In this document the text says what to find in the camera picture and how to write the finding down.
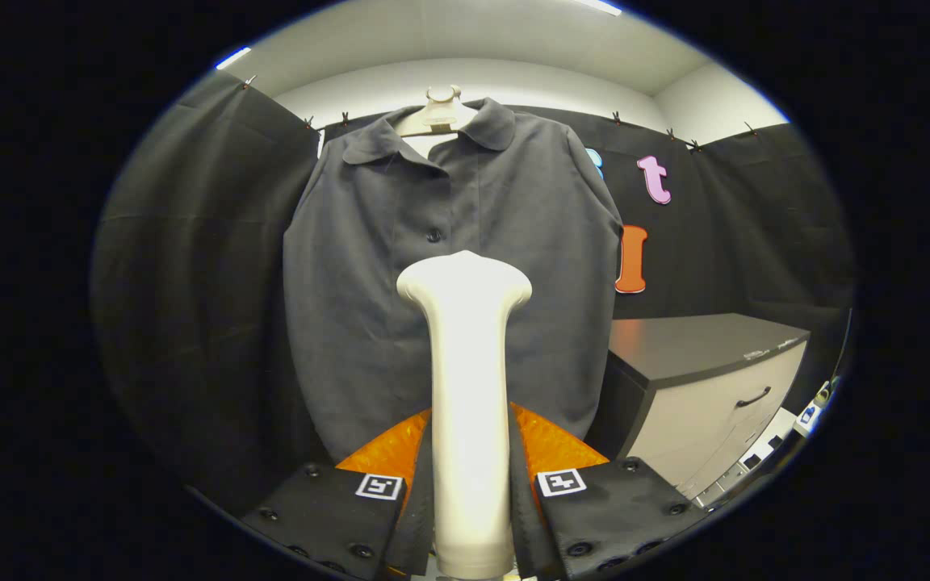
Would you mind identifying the black backdrop cloth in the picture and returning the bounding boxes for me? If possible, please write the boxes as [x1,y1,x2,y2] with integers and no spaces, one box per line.
[90,71,857,517]

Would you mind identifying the dark grey button shirt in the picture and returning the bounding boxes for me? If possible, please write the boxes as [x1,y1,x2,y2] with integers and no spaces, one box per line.
[282,97,624,462]

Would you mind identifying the cream garment steamer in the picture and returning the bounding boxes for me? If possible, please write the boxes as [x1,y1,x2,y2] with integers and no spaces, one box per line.
[396,250,534,580]

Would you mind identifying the cream plastic hanger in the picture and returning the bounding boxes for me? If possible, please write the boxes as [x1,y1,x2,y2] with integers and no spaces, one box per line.
[395,84,478,140]

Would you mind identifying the grey cabinet with dark top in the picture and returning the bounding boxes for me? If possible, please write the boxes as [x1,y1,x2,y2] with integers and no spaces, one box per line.
[586,313,811,501]

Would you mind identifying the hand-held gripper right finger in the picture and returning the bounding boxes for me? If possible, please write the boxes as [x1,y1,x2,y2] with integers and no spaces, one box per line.
[509,402,708,581]

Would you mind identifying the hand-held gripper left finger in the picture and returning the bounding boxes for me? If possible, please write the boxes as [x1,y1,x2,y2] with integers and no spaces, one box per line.
[239,408,436,581]

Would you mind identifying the row of black cloth clips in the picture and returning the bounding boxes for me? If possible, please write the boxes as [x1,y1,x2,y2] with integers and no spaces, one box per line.
[242,74,758,153]

